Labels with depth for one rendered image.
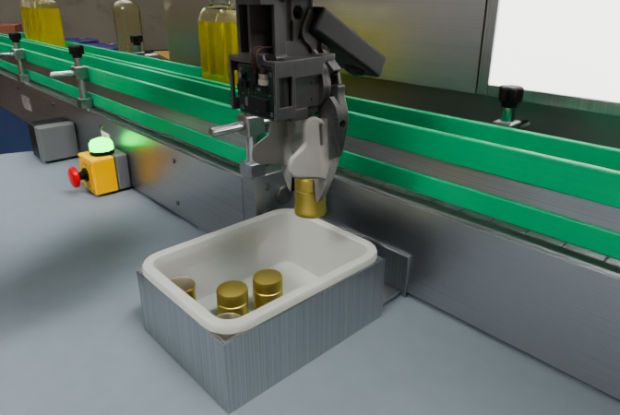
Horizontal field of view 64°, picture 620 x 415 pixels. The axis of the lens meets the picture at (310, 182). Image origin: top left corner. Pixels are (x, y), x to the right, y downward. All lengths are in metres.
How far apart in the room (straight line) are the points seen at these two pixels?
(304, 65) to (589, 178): 0.28
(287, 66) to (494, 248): 0.29
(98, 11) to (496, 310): 9.76
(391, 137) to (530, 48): 0.21
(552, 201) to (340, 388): 0.28
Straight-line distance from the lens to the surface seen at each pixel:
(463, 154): 0.57
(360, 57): 0.52
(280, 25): 0.46
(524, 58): 0.71
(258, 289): 0.57
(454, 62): 0.75
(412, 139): 0.61
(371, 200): 0.65
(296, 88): 0.46
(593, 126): 0.72
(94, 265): 0.78
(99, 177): 1.01
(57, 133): 1.26
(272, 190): 0.68
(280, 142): 0.53
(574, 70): 0.69
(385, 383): 0.54
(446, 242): 0.59
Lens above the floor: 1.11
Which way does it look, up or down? 21 degrees down
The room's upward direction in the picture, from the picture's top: straight up
